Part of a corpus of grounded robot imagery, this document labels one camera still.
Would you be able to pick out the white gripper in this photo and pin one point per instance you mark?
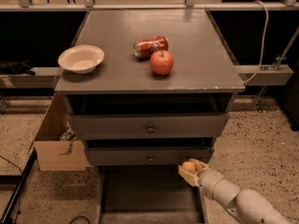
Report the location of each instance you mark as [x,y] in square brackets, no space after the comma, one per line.
[207,180]

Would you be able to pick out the small orange fruit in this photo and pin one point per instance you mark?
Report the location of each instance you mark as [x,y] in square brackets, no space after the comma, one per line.
[189,166]

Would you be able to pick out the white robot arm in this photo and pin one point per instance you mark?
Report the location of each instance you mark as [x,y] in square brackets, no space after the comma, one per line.
[246,206]

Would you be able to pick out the grey middle drawer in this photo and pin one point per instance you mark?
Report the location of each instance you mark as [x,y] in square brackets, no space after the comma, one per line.
[145,155]

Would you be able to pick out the grey top drawer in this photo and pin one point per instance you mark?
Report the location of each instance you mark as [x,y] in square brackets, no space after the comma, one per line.
[97,127]

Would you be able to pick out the grey open bottom drawer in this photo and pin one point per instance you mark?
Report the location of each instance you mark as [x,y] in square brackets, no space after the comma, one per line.
[147,194]

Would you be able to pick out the grey wooden drawer cabinet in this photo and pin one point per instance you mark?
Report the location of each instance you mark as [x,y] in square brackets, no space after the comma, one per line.
[202,80]

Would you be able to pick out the red apple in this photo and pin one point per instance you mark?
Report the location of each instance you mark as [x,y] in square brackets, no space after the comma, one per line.
[161,62]

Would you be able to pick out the red soda can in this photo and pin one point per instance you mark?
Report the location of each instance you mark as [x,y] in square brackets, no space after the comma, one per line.
[143,48]

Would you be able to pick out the brown cardboard box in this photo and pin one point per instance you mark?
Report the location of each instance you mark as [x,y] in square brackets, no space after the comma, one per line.
[56,146]

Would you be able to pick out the white paper bowl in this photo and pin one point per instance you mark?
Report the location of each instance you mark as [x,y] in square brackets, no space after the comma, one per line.
[82,59]

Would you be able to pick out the black object on ledge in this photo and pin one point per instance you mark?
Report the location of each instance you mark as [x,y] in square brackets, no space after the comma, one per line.
[15,68]

